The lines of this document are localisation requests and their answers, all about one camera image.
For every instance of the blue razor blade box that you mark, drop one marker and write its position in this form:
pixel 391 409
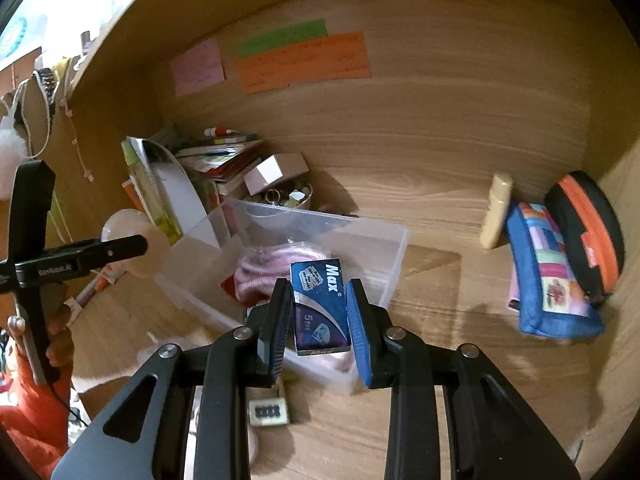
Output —
pixel 320 305

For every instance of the red-tipped white marker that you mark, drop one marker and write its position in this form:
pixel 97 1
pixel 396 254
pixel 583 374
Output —
pixel 216 131

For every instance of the wooden desktop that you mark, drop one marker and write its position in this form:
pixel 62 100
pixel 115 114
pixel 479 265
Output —
pixel 440 270

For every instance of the stack of books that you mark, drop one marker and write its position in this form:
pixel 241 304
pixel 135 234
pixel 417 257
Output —
pixel 220 160

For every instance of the blue patchwork pouch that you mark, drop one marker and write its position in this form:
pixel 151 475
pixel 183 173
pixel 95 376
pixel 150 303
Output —
pixel 550 270

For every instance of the pink sticky note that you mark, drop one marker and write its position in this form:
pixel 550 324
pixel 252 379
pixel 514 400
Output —
pixel 197 67

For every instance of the pale pink round ball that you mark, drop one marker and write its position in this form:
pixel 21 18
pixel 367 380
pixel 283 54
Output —
pixel 145 225

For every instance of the white fluffy toy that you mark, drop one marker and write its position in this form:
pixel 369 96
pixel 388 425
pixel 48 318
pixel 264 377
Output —
pixel 10 142

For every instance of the green sticky note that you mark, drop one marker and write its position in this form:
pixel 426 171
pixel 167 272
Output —
pixel 280 37

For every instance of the person's left forearm orange sleeve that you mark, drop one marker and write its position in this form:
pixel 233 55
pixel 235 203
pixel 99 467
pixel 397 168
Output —
pixel 35 410

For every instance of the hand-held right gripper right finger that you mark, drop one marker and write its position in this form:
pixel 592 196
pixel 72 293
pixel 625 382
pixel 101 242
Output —
pixel 357 332

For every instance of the black and orange pouch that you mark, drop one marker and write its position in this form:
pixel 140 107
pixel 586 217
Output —
pixel 590 230

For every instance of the yellow-green bottle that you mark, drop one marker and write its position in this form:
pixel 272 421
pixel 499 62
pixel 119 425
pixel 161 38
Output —
pixel 150 195

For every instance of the white curved plastic board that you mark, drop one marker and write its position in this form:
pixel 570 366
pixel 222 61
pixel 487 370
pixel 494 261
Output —
pixel 180 185

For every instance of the cream tube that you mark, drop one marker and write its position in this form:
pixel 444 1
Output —
pixel 496 210

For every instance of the clear plastic storage box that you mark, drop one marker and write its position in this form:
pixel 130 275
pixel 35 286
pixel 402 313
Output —
pixel 350 245

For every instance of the pink flat case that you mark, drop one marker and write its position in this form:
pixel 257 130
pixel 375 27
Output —
pixel 514 292

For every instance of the pink knitted cloth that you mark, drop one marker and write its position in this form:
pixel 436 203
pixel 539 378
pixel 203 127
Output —
pixel 265 272

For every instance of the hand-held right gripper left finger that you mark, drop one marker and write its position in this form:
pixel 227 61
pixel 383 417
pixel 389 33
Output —
pixel 280 332

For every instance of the bowl of metal clips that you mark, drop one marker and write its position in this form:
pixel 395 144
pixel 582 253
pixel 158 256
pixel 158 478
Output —
pixel 290 197

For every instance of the person's left hand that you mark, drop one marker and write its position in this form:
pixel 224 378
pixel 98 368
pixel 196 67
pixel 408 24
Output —
pixel 61 340

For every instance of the orange sticky note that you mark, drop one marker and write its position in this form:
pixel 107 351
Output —
pixel 305 62

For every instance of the small pink box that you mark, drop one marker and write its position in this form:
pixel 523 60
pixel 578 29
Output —
pixel 275 172

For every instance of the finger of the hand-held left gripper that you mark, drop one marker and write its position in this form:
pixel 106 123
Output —
pixel 110 250

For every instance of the orange and white pen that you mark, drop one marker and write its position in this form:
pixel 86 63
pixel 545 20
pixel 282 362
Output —
pixel 100 284

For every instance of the small white black-slotted block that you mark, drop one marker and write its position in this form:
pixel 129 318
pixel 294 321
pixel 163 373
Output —
pixel 268 411

